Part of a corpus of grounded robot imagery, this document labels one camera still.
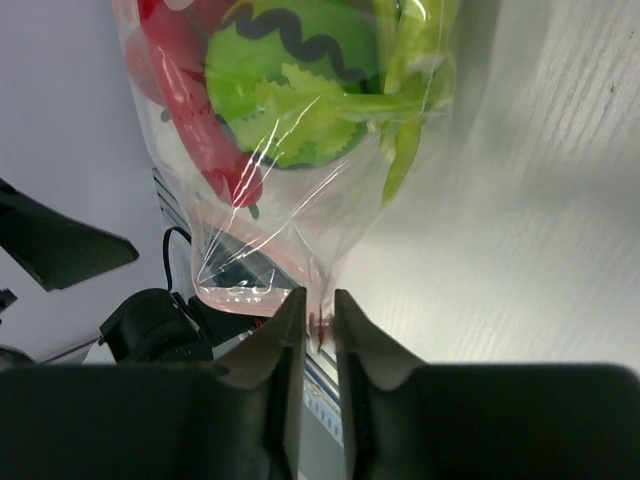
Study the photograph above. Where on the red chili pepper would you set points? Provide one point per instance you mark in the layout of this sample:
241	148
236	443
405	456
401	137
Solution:
165	57

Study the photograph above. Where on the green toy watermelon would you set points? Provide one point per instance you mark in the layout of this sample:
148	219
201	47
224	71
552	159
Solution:
274	68

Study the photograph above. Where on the green celery bunch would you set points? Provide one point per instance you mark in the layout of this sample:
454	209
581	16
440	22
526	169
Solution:
419	76

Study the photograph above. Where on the clear zip top bag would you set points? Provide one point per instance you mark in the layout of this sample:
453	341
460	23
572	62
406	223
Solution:
309	218

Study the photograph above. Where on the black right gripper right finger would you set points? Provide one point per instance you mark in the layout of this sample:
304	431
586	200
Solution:
404	418

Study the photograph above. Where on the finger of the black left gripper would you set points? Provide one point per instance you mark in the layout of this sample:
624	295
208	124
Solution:
55	250

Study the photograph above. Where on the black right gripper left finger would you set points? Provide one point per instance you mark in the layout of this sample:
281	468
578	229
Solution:
237	417

